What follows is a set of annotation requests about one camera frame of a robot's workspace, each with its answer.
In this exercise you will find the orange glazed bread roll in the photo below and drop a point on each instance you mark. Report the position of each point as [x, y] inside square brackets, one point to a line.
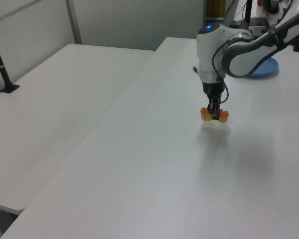
[205, 116]

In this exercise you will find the black upright pole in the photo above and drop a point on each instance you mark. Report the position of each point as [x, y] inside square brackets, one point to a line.
[249, 10]

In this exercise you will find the black camera stand pole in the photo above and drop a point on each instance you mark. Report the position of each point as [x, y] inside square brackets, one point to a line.
[0, 67]

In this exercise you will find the brown wooden board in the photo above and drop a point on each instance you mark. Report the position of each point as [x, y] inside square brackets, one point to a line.
[215, 8]

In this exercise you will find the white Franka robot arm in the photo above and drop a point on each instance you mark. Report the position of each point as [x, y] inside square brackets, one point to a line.
[241, 59]

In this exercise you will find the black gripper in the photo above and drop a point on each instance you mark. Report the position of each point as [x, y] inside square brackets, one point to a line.
[213, 88]

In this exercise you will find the blue round plate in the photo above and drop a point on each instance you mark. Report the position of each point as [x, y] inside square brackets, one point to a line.
[267, 69]

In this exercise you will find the grey partition frame post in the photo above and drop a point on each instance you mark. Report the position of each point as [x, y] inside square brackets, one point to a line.
[73, 22]

